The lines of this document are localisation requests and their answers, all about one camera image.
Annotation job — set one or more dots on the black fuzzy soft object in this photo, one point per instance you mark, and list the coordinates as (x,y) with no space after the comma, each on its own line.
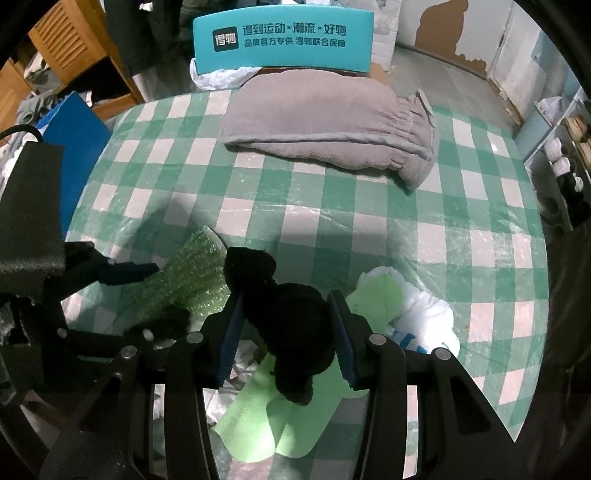
(292,320)

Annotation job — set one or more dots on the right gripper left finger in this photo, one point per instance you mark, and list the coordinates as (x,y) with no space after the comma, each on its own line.
(222,333)

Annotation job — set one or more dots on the teal shoe box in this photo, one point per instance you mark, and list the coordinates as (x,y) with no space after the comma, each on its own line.
(313,36)

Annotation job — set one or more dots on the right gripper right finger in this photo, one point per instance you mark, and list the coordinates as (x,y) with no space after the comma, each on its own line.
(352,333)

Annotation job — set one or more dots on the green checkered tablecloth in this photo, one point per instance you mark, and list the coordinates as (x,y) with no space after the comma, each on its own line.
(471,234)

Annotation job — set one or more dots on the white plastic bag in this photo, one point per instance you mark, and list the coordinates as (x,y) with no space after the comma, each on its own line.
(411,317)

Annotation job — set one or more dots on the dark hanging jacket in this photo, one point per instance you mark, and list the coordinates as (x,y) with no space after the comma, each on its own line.
(143,38)

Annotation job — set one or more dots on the white bag under teal box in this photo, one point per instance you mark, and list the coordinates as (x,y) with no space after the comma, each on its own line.
(222,79)

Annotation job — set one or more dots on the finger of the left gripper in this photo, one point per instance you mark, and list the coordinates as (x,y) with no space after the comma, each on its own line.
(171,323)
(112,273)

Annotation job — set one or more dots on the wooden louvered cabinet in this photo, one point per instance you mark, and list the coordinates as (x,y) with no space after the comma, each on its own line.
(72,38)

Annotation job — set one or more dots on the metal shoe rack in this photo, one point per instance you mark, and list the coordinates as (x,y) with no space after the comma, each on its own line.
(556,145)

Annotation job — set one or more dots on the light green foam sheet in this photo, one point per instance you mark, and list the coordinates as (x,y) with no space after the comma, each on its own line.
(294,430)

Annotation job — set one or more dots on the blue cardboard box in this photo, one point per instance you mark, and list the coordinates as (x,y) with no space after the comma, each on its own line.
(74,126)

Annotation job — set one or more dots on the green bubble wrap sheet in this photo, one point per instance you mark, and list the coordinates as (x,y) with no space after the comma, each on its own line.
(192,280)

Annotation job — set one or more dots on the grey towel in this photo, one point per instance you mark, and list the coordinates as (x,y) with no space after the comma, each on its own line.
(354,123)

